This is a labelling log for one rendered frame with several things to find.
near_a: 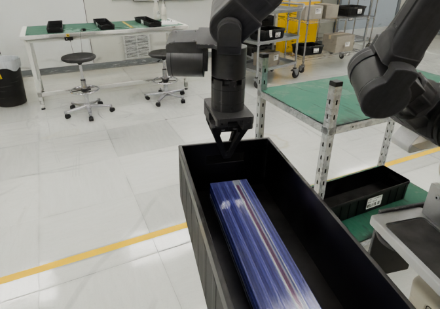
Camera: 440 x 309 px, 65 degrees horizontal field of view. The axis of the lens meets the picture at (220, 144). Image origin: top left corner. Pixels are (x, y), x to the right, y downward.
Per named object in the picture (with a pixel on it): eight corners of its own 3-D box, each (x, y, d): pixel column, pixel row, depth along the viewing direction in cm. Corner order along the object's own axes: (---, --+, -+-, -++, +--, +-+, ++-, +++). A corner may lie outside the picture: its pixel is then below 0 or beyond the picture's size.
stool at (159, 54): (136, 99, 413) (131, 52, 388) (169, 89, 448) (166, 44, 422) (165, 110, 382) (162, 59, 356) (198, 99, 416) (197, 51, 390)
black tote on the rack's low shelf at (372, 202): (317, 230, 155) (320, 211, 150) (294, 209, 169) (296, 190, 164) (405, 198, 177) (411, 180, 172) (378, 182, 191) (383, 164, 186)
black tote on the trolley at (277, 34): (264, 42, 440) (264, 31, 434) (248, 38, 461) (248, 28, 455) (285, 38, 463) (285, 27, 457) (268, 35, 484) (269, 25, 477)
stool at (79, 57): (63, 109, 384) (50, 53, 356) (110, 103, 404) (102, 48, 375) (66, 126, 344) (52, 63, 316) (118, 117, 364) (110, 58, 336)
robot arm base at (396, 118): (476, 104, 56) (421, 82, 66) (453, 77, 53) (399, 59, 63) (437, 145, 58) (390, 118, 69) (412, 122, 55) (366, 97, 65)
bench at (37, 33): (38, 91, 440) (21, 25, 403) (173, 74, 508) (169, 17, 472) (38, 111, 380) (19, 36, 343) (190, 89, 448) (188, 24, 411)
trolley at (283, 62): (229, 80, 482) (230, 4, 437) (273, 70, 533) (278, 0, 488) (256, 90, 445) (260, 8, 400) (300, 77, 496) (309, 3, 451)
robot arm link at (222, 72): (248, 42, 52) (247, 36, 57) (202, 41, 52) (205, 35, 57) (245, 87, 55) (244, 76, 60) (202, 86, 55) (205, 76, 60)
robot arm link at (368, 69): (431, 97, 56) (419, 76, 59) (396, 62, 51) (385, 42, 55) (380, 127, 61) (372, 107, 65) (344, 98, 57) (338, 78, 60)
